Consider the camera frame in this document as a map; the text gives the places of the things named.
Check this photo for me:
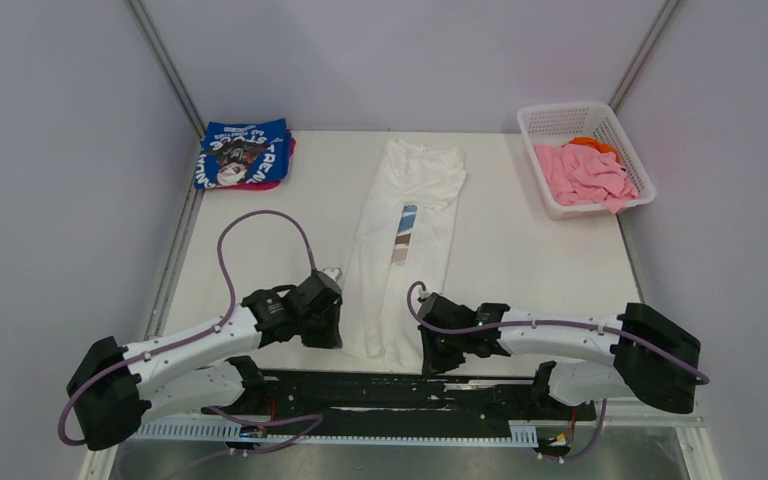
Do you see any white printed t-shirt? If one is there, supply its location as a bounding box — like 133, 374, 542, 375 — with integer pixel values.
340, 139, 467, 371

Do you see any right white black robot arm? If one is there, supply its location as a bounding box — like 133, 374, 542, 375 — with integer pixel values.
408, 293, 710, 418

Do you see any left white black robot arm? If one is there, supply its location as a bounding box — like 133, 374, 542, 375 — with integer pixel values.
58, 270, 342, 451

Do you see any blue folded printed t-shirt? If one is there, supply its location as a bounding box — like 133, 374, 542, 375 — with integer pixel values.
193, 118, 292, 190

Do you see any pink crumpled t-shirt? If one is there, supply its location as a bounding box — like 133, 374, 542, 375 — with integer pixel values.
534, 143, 639, 213

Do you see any white plastic basket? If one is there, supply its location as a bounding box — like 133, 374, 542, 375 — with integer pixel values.
516, 101, 657, 221

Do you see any orange t-shirt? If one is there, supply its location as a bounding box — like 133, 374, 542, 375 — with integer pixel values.
569, 136, 622, 163

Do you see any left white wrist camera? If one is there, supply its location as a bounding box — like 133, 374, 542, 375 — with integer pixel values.
322, 267, 343, 282

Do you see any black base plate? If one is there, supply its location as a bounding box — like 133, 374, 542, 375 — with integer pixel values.
223, 370, 597, 437

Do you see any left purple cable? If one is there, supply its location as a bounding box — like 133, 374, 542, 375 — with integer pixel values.
57, 209, 326, 458

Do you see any white slotted cable duct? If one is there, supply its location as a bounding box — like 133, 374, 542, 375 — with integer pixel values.
131, 417, 538, 448

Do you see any aluminium frame rail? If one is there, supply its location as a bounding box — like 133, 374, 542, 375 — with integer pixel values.
80, 399, 720, 479

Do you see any left corner aluminium post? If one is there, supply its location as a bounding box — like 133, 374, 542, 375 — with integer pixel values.
124, 0, 205, 137

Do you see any corner aluminium post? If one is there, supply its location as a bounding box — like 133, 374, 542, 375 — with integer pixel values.
124, 0, 205, 137
608, 0, 683, 112

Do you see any right corner aluminium post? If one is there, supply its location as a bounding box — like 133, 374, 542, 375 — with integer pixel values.
608, 0, 683, 112

